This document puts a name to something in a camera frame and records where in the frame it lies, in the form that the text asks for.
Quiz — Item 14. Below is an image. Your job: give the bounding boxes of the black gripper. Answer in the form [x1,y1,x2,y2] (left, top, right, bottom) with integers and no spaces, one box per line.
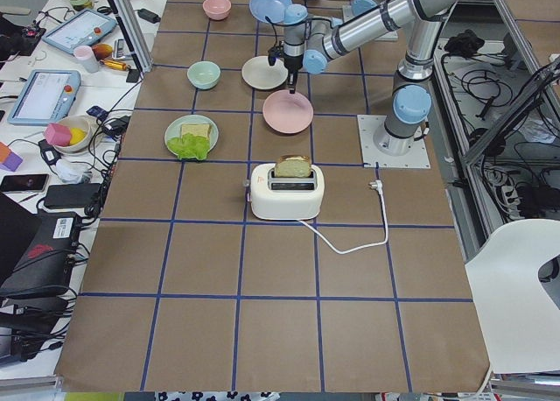
[283,54,303,95]

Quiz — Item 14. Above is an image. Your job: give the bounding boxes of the pink plate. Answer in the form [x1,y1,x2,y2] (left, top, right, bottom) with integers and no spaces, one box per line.
[262,89,314,134]

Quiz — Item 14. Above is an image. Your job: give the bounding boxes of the blue plate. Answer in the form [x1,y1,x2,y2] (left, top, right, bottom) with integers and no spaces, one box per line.
[248,0,292,24]

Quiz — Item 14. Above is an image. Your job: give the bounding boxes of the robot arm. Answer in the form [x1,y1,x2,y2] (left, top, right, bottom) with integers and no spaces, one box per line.
[281,0,458,95]

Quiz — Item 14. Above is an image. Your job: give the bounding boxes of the cream white plate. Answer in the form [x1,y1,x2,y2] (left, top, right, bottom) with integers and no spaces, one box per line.
[241,56,288,90]

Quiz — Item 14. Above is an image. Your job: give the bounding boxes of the green bowl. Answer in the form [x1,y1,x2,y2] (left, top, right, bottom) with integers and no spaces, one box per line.
[186,60,221,90]

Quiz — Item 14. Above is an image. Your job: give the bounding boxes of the bread slice in toaster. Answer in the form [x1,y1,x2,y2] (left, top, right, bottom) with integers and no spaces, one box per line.
[274,155,312,178]

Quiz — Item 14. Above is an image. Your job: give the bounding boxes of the pink bowl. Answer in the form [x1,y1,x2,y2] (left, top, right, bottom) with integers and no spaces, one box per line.
[202,0,232,21]

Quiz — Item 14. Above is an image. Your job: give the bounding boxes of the bread slice on plate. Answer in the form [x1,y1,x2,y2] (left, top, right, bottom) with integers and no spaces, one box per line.
[180,123,212,139]

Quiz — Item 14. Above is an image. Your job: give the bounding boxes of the white toaster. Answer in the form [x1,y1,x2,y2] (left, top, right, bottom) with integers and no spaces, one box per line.
[248,163,325,221]

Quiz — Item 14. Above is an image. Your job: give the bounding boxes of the green lettuce leaf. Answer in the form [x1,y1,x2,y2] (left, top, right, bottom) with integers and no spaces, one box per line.
[166,133,210,160]

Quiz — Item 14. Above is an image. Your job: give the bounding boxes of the green plate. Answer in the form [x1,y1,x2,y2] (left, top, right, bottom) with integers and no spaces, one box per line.
[164,115,219,160]

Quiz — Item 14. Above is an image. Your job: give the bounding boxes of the black power adapter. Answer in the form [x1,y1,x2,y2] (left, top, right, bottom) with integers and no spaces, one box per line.
[136,8,161,24]

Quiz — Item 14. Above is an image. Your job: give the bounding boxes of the white cup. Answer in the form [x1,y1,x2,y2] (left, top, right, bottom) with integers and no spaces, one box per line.
[73,46,100,74]

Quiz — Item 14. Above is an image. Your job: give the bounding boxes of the teach pendant tablet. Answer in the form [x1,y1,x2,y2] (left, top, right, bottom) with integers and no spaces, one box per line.
[42,9,117,54]
[7,70,81,126]

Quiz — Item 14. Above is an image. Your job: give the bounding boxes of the bowl with toy fruit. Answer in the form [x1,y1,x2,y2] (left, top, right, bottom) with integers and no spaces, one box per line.
[44,115,102,155]

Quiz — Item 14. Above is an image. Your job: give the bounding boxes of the white toaster cable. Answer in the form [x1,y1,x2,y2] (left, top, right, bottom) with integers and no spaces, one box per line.
[295,179,390,257]

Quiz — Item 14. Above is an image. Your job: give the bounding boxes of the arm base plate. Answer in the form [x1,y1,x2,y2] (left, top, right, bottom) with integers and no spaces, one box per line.
[357,115,431,169]

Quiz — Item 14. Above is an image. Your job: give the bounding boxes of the aluminium frame post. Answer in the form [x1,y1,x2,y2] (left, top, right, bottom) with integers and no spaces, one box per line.
[107,0,153,74]

